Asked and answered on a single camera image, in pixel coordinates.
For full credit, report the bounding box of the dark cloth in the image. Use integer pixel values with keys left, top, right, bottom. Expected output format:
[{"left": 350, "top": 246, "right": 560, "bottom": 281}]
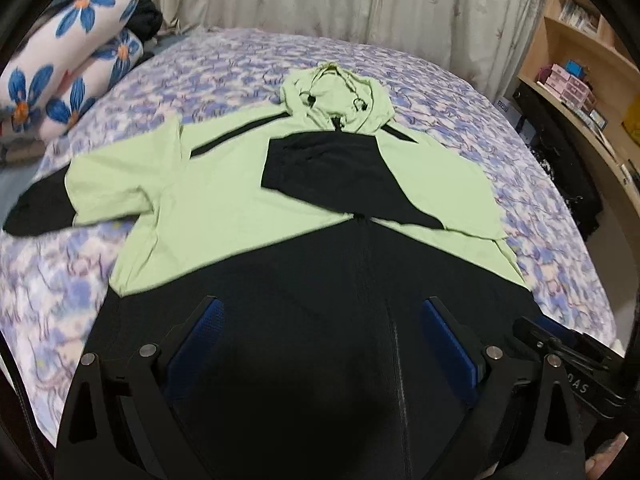
[{"left": 129, "top": 0, "right": 164, "bottom": 44}]

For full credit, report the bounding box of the purple floral bed sheet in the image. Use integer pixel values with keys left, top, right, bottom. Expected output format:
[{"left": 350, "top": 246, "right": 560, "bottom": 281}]
[{"left": 0, "top": 27, "right": 617, "bottom": 453}]

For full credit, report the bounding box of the wooden shelf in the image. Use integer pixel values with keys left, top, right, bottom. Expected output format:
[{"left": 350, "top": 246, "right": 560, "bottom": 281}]
[{"left": 517, "top": 0, "right": 640, "bottom": 221}]

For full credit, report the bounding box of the black bag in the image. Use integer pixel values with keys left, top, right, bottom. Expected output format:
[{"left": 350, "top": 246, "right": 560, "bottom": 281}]
[{"left": 512, "top": 84, "right": 602, "bottom": 242}]

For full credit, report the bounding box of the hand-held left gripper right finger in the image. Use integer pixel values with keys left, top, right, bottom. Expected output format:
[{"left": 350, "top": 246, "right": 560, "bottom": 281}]
[{"left": 421, "top": 296, "right": 590, "bottom": 480}]

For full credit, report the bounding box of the yellow bag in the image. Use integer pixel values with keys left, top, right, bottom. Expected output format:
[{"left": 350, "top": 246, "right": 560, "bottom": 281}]
[{"left": 621, "top": 109, "right": 640, "bottom": 145}]

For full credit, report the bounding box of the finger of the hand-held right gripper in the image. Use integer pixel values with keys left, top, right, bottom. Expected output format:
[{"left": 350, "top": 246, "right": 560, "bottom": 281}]
[{"left": 514, "top": 315, "right": 623, "bottom": 361}]

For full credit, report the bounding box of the row of books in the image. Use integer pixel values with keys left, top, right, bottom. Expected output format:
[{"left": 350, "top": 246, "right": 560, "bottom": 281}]
[{"left": 559, "top": 0, "right": 602, "bottom": 37}]

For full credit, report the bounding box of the beige curtain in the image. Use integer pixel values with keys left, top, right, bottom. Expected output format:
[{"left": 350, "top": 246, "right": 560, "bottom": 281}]
[{"left": 100, "top": 0, "right": 557, "bottom": 102}]

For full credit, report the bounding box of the small blue flower pillow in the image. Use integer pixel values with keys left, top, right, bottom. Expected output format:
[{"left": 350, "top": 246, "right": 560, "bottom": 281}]
[{"left": 37, "top": 30, "right": 146, "bottom": 142}]

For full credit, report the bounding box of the stack of pink boxes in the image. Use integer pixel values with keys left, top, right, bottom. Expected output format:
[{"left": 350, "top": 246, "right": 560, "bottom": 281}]
[{"left": 537, "top": 61, "right": 599, "bottom": 112}]

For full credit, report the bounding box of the green and black hoodie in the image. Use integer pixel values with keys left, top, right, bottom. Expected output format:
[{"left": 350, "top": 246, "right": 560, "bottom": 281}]
[{"left": 2, "top": 61, "right": 546, "bottom": 480}]

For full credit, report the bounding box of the large blue flower pillow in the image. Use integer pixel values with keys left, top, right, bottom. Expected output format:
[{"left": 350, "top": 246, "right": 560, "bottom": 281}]
[{"left": 0, "top": 0, "right": 146, "bottom": 128}]

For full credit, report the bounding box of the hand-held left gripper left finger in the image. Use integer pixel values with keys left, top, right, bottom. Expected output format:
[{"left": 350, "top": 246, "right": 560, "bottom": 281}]
[{"left": 55, "top": 296, "right": 231, "bottom": 480}]

